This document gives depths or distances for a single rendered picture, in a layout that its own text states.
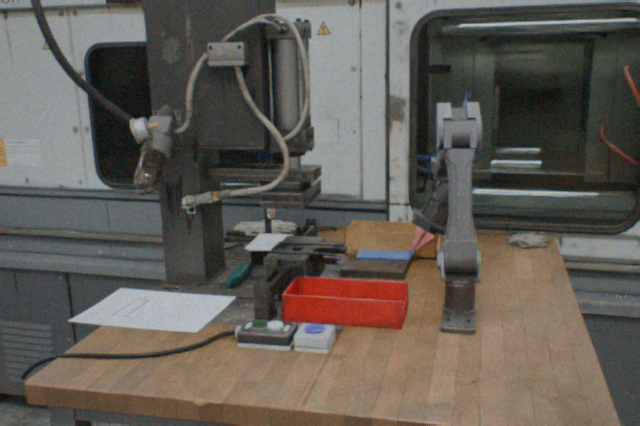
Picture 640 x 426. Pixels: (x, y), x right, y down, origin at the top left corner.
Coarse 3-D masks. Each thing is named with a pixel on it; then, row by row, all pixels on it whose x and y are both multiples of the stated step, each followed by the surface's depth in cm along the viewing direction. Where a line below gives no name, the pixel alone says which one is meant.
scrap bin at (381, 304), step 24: (288, 288) 145; (312, 288) 152; (336, 288) 151; (360, 288) 150; (384, 288) 149; (288, 312) 142; (312, 312) 141; (336, 312) 140; (360, 312) 139; (384, 312) 138
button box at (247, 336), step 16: (256, 320) 136; (240, 336) 131; (256, 336) 130; (272, 336) 129; (288, 336) 129; (80, 352) 129; (144, 352) 128; (160, 352) 128; (176, 352) 129; (32, 368) 131
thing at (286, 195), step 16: (208, 176) 163; (224, 176) 162; (240, 176) 161; (256, 176) 160; (272, 176) 159; (288, 176) 158; (304, 176) 157; (272, 192) 154; (288, 192) 154; (304, 192) 154; (320, 192) 169; (272, 208) 154; (288, 208) 153; (304, 208) 154
